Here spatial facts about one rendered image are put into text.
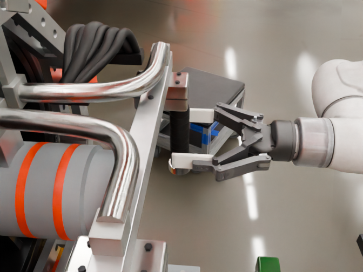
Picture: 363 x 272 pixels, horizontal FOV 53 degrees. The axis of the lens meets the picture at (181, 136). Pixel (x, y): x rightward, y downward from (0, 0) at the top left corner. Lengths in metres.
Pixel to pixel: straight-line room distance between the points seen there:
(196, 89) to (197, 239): 0.69
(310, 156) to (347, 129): 0.08
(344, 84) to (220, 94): 1.02
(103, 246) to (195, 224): 1.28
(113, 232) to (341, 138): 0.46
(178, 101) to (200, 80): 1.24
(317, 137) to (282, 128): 0.06
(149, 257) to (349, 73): 0.57
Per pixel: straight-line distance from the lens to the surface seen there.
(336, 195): 1.83
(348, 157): 0.68
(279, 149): 0.65
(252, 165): 0.62
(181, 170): 0.71
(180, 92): 0.59
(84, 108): 0.79
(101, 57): 0.54
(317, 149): 0.66
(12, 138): 0.54
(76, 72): 0.54
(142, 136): 0.44
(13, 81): 0.51
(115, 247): 0.32
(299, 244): 1.60
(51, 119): 0.43
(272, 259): 0.72
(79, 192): 0.49
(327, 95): 0.78
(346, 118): 0.70
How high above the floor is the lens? 1.25
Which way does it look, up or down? 38 degrees down
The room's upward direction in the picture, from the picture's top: straight up
